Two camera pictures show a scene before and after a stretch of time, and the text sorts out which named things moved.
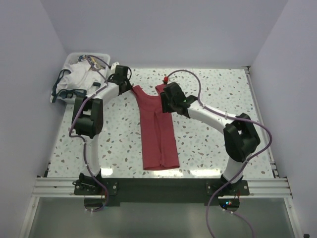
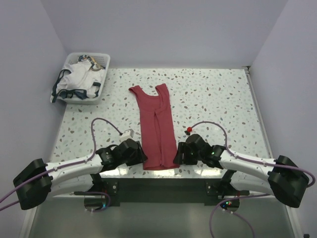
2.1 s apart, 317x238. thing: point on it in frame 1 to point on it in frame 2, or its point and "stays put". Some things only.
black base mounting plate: x=160 y=190 stays put
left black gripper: x=129 y=86 to x=139 y=156
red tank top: x=160 y=150 stays put
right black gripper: x=165 y=108 to x=183 y=148
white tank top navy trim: x=78 y=79 stays put
